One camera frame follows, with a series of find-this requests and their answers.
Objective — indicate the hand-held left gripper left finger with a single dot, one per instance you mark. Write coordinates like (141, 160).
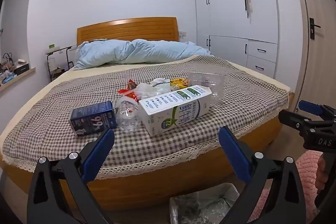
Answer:
(99, 153)

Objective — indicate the clear plastic bottle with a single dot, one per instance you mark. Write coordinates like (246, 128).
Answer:
(128, 119)

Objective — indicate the light blue duvet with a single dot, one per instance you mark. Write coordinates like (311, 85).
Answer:
(144, 52)

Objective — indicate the bedside table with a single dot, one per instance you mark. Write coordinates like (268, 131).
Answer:
(57, 50)

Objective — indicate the hanging wardrobe ornament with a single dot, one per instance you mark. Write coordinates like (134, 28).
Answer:
(246, 1)

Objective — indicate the wooden window sill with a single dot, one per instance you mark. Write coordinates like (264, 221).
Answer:
(26, 75)

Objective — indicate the white wardrobe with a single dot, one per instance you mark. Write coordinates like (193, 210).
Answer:
(228, 16)

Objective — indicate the wooden door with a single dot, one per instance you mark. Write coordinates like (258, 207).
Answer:
(320, 69)

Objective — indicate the yellow snack packet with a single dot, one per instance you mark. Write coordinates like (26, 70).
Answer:
(178, 83)

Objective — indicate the checkered bed cover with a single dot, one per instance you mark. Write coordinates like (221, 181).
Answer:
(249, 108)

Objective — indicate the wooden bed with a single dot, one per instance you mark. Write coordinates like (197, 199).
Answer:
(157, 187)

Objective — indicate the green box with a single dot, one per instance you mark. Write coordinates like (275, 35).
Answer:
(53, 46)

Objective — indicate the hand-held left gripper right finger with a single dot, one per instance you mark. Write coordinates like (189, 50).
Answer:
(233, 153)

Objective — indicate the wall socket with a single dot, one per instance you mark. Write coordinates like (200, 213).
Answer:
(182, 34)

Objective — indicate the dark blue carton box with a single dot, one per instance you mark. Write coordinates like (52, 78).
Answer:
(92, 119)

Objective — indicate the clear plastic clamshell container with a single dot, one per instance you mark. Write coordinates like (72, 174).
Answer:
(207, 79)

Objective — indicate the translucent plastic bag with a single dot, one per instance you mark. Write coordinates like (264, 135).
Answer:
(147, 91)

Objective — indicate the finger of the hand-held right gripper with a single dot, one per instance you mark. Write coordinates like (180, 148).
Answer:
(311, 107)
(291, 119)

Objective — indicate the white milk carton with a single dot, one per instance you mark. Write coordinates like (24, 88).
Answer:
(178, 108)

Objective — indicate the cardboard bin with floral liner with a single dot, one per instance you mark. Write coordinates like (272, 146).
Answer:
(199, 205)

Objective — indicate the person's pink fluffy right leg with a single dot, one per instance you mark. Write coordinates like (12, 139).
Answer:
(307, 174)

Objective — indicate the person's right hand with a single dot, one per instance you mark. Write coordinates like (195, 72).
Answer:
(321, 171)

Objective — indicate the pile of bags and boxes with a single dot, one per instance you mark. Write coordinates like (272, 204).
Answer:
(8, 69)

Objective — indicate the small red snack packet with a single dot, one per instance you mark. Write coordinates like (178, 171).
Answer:
(131, 84)

